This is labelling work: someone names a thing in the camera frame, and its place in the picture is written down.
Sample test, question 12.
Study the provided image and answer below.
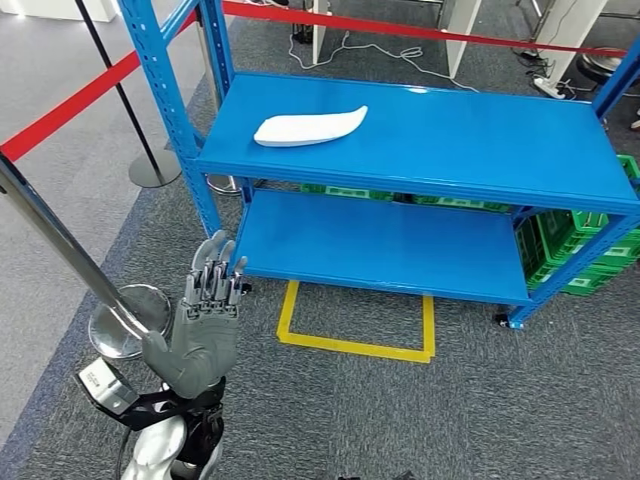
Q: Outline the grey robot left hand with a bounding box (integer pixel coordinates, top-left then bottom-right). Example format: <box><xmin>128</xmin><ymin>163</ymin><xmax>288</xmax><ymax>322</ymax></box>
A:
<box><xmin>141</xmin><ymin>229</ymin><xmax>248</xmax><ymax>401</ymax></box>

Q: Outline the white curved plastic part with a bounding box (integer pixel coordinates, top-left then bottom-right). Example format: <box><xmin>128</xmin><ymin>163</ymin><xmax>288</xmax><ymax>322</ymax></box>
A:
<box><xmin>253</xmin><ymin>105</ymin><xmax>369</xmax><ymax>148</ymax></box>

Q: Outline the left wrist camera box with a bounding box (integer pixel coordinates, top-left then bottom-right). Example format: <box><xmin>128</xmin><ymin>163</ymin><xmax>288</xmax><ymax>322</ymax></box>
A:
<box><xmin>75</xmin><ymin>357</ymin><xmax>138</xmax><ymax>417</ymax></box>

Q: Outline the blue metal shelf rack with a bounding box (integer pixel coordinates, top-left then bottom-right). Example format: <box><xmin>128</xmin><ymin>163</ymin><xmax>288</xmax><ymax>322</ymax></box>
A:
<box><xmin>117</xmin><ymin>0</ymin><xmax>640</xmax><ymax>331</ymax></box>

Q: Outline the white display plinth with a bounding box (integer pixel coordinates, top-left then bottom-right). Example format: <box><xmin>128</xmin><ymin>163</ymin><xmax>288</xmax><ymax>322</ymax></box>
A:
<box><xmin>0</xmin><ymin>0</ymin><xmax>118</xmax><ymax>22</ymax></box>

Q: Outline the black round base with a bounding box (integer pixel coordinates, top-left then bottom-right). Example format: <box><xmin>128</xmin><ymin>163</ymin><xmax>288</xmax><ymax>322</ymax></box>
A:
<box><xmin>577</xmin><ymin>52</ymin><xmax>640</xmax><ymax>87</ymax></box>

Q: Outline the white power strip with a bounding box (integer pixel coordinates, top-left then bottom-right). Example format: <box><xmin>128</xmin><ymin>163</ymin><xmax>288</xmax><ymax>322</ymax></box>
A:
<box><xmin>532</xmin><ymin>76</ymin><xmax>566</xmax><ymax>101</ymax></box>

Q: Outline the white cable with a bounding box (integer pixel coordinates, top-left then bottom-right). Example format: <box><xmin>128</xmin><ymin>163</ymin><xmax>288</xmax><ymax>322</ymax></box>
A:
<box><xmin>287</xmin><ymin>29</ymin><xmax>481</xmax><ymax>94</ymax></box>

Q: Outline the black stanchion post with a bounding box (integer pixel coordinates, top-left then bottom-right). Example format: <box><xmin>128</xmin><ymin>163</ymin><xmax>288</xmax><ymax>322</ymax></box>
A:
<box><xmin>75</xmin><ymin>0</ymin><xmax>182</xmax><ymax>189</ymax></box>

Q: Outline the white desk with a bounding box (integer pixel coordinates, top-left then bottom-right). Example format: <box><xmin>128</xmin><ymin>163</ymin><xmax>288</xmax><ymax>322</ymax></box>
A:
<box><xmin>534</xmin><ymin>0</ymin><xmax>606</xmax><ymax>84</ymax></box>
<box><xmin>312</xmin><ymin>0</ymin><xmax>484</xmax><ymax>79</ymax></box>

